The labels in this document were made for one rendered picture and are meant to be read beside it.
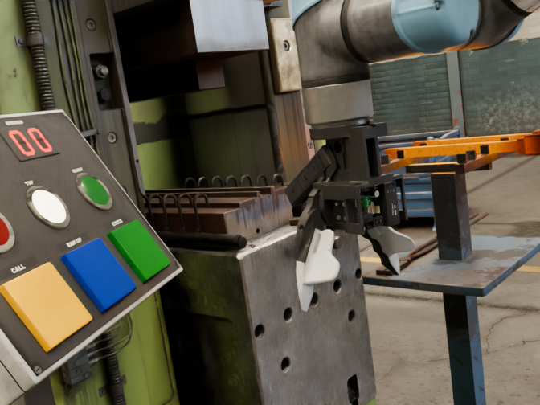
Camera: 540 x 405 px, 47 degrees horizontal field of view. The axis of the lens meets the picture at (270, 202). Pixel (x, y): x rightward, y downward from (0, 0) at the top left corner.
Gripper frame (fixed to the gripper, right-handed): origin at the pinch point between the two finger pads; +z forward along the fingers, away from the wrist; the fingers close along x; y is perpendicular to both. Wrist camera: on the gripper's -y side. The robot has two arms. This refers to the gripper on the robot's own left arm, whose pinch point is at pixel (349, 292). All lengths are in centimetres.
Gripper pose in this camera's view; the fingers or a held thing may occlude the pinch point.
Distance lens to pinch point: 74.8
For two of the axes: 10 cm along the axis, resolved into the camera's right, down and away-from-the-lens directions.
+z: 1.4, 9.8, 1.6
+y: 5.9, 0.5, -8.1
